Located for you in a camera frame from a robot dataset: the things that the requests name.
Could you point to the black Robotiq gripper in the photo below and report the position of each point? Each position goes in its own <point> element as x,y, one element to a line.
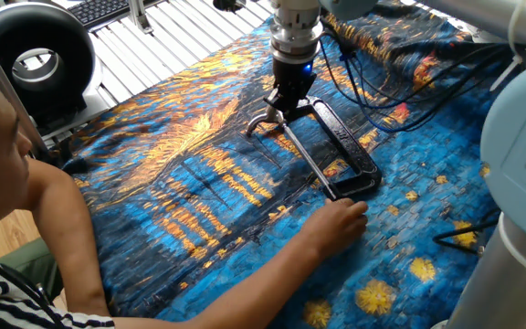
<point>292,80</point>

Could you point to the silver metal water tap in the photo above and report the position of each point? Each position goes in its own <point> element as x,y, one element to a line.
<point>263,119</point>

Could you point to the black metal C-clamp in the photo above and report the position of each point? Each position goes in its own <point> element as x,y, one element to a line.
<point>345,146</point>

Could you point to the person's right forearm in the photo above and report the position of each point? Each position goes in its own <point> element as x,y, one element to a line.
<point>226,301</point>

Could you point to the person's right hand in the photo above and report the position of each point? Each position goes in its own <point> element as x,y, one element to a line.
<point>336,226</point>

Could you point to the silver wrist coupling flange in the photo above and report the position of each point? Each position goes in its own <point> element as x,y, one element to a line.
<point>296,32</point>

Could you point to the small black knob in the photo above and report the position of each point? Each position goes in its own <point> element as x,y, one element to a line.
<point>228,4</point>

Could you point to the starry night print tablecloth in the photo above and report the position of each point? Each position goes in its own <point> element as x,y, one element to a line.
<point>190,192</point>

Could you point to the black computer keyboard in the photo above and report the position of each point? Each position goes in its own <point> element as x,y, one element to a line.
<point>98,10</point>

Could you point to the green seat cushion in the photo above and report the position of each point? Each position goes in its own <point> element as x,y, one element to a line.
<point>30,265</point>

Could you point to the black white striped shirt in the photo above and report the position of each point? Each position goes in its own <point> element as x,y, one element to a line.
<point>7,306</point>

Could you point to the aluminium angle bracket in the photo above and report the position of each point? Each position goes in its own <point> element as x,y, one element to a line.
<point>139,16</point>

